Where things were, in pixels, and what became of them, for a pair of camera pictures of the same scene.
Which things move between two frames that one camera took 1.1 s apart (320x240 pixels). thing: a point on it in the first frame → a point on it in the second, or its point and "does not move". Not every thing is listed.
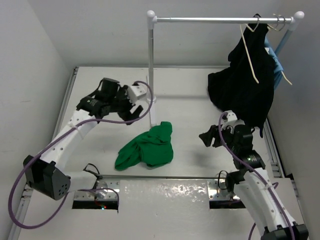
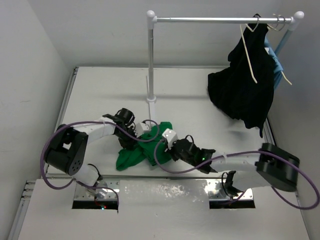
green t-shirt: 153,147 does not move
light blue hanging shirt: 278,68 does not move
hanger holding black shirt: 258,23 does not move
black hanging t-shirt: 234,90 does not move
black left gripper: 127,116 → 128,144
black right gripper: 206,137 → 175,158
